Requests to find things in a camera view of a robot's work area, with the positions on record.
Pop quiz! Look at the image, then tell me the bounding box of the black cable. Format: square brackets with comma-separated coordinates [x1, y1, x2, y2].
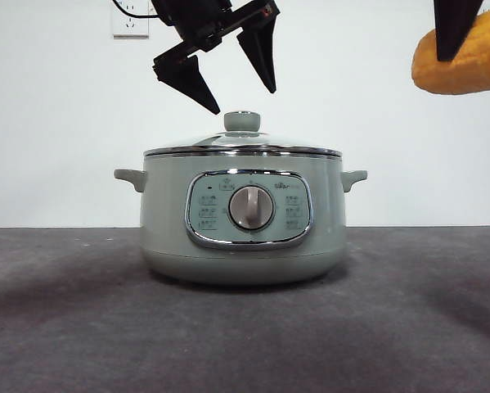
[112, 0, 160, 20]

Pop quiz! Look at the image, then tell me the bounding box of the sage green electric cooking pot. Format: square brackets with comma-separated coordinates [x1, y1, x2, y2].
[113, 151, 369, 287]

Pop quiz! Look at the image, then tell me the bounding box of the yellow corn cob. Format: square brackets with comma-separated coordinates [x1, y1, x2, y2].
[410, 7, 490, 97]

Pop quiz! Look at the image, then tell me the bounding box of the glass lid with green knob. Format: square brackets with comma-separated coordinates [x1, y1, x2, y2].
[142, 111, 344, 158]

